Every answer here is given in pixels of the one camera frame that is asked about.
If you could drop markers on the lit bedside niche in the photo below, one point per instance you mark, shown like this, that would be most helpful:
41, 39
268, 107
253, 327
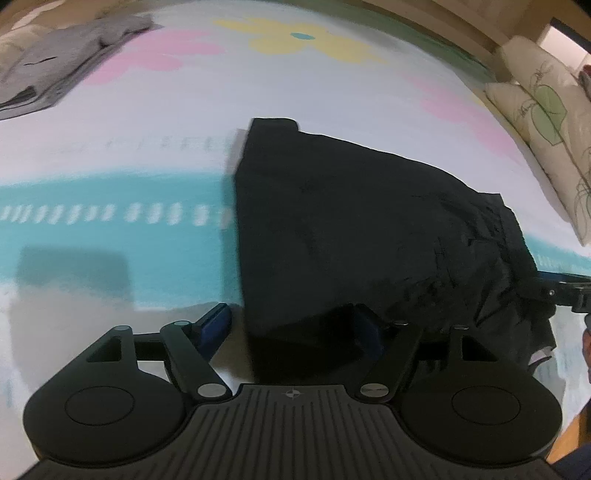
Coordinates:
568, 41

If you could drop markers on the person's right hand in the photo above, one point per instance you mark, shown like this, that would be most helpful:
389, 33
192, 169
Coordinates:
587, 355

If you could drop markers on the person's dark blue clothing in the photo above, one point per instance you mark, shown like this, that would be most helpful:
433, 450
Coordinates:
575, 464

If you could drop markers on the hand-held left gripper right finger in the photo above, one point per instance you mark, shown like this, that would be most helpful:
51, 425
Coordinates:
369, 332

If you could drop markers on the cream leaf-print pillow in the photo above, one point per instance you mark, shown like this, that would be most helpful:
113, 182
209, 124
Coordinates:
549, 115

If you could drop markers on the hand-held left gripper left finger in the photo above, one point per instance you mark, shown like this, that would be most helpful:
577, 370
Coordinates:
214, 327

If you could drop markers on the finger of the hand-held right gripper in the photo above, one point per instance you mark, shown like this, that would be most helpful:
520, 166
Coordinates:
549, 290

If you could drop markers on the black pants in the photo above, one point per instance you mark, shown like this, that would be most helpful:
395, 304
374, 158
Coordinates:
346, 207

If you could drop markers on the flower print bed sheet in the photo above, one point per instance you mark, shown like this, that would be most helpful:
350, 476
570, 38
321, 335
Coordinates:
138, 161

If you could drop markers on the folded grey garment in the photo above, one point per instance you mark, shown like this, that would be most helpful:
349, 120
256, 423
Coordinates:
60, 60

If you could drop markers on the beige wooden headboard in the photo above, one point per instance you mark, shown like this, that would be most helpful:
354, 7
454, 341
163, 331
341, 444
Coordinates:
461, 23

